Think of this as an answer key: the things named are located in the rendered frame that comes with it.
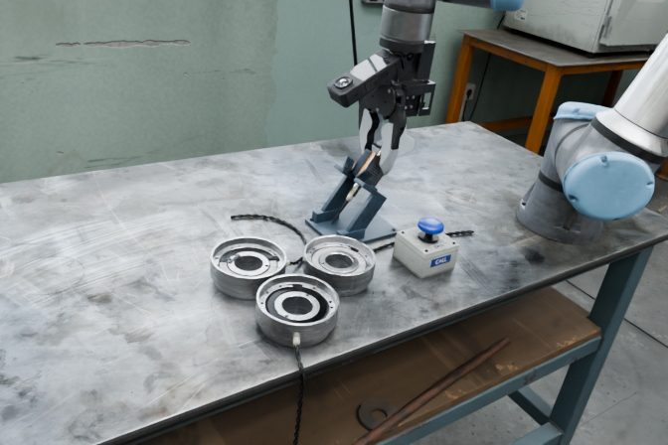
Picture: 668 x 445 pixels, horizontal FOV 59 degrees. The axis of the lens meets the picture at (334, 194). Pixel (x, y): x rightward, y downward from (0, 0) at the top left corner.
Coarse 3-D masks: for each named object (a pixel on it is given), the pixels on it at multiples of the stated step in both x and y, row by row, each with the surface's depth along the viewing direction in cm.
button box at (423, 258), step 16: (400, 240) 91; (416, 240) 90; (432, 240) 89; (448, 240) 91; (400, 256) 92; (416, 256) 88; (432, 256) 88; (448, 256) 90; (416, 272) 89; (432, 272) 89
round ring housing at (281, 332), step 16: (272, 288) 77; (320, 288) 79; (256, 304) 73; (288, 304) 77; (304, 304) 77; (336, 304) 74; (256, 320) 73; (272, 320) 70; (320, 320) 71; (336, 320) 75; (272, 336) 72; (288, 336) 71; (304, 336) 71; (320, 336) 72
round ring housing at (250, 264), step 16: (224, 240) 84; (240, 240) 86; (256, 240) 86; (256, 256) 84; (224, 272) 77; (240, 272) 80; (256, 272) 80; (272, 272) 79; (224, 288) 78; (240, 288) 78; (256, 288) 78
